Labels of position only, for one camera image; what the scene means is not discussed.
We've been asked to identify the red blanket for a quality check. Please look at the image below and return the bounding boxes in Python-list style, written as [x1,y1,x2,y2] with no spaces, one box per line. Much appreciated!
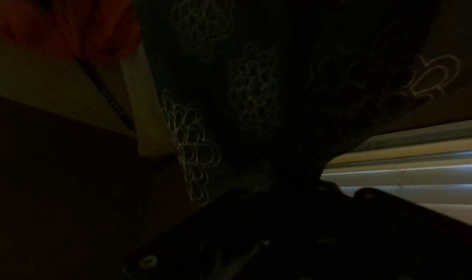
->
[0,0,142,60]

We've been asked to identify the white window blinds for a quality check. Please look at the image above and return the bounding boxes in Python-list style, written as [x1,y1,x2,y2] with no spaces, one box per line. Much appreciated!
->
[322,119,472,225]

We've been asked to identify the dark brown patterned pillow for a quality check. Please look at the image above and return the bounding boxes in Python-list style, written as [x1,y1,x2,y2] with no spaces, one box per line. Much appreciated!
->
[131,0,461,208]

